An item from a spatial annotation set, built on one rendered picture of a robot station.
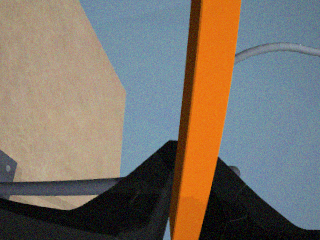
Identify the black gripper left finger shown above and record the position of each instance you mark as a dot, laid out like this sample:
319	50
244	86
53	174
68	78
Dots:
134	209

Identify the orange handle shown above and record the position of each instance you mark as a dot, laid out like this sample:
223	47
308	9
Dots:
213	26

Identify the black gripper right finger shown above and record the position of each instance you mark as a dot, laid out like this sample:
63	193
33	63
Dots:
235	212

